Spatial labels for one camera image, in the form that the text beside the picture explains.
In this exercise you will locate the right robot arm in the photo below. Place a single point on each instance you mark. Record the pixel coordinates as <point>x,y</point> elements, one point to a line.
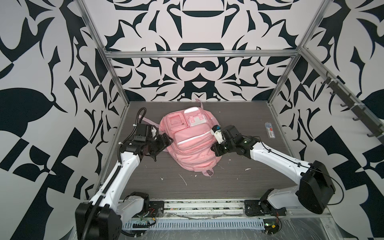
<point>314,186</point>

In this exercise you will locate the white perforated cable duct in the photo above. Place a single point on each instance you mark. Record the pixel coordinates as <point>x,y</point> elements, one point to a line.
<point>212,224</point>

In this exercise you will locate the aluminium front rail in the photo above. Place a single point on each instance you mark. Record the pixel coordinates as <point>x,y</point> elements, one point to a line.
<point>204,207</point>

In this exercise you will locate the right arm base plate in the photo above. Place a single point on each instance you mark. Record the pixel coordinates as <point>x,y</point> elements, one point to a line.
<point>255,208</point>

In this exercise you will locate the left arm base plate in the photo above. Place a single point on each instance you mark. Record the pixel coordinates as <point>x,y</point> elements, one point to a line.
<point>156,209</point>

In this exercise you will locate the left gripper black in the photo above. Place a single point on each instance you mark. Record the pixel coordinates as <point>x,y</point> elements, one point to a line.
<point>162,144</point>

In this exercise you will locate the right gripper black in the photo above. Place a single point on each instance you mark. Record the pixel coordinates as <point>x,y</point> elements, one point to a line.
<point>216,149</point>

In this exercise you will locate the wall hook rack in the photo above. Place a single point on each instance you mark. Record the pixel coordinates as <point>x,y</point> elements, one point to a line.
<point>352,103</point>

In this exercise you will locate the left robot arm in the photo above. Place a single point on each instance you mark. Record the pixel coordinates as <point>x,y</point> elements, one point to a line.
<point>103,216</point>

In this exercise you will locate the pink student backpack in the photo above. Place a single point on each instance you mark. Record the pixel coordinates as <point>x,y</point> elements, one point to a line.
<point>191,130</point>

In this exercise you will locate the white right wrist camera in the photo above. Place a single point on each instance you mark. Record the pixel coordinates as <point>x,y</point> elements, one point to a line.
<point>216,131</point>

